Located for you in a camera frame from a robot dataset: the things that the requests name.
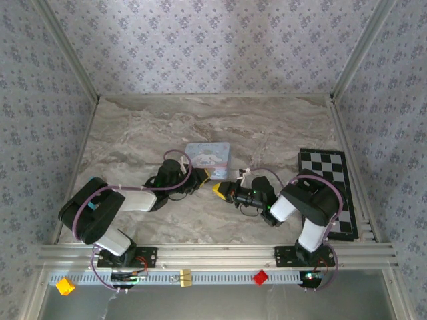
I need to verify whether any blue cartoon tin box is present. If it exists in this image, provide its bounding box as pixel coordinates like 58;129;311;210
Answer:
185;142;232;181

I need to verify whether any black grey chessboard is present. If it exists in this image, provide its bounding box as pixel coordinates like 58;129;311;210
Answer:
296;149;361;242

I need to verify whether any red toy brick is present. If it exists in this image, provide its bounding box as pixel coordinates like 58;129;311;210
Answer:
252;269;270;287

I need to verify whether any right circuit board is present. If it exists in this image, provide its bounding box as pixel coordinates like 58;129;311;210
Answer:
299;270;325;290

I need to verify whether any circuit board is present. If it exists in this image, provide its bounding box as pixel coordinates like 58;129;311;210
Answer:
299;270;325;290
111;271;149;289

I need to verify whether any left circuit board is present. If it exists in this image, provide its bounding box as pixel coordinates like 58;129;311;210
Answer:
111;271;149;289

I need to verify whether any yellow toy brick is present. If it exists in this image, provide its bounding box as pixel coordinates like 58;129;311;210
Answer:
55;277;76;297

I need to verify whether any right gripper thin black cable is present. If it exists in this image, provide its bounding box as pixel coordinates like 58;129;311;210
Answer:
238;203;264;218

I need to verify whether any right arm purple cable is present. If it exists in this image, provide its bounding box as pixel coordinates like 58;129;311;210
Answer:
246;167;345;293

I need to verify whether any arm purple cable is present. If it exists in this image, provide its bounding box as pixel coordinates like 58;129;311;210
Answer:
246;167;345;293
71;149;193;294

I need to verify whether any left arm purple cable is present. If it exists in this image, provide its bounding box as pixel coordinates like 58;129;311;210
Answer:
71;149;193;294

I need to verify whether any aluminium front rail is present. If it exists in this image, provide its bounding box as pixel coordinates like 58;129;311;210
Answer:
35;243;400;271

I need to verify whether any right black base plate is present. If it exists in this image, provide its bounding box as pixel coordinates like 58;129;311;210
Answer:
274;245;336;267

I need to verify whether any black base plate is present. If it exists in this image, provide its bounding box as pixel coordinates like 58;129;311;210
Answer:
96;246;158;269
274;245;336;267

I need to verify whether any grey slotted cable duct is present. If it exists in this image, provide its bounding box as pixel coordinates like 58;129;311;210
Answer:
48;269;301;286

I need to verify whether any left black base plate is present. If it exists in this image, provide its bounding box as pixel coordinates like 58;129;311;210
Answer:
96;246;158;269

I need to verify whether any aluminium side rail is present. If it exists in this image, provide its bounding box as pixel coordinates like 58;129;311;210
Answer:
51;96;101;244
328;95;382;243

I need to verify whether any aluminium frame post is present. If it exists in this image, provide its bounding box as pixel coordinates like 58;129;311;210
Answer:
330;0;398;101
33;0;101;101

